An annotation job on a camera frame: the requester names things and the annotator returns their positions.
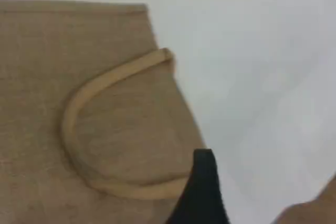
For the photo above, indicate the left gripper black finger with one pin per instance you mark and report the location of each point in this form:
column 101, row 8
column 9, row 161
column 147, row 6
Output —
column 202, row 195

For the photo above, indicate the brown jute tote bag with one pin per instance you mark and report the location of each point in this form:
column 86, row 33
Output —
column 78, row 103

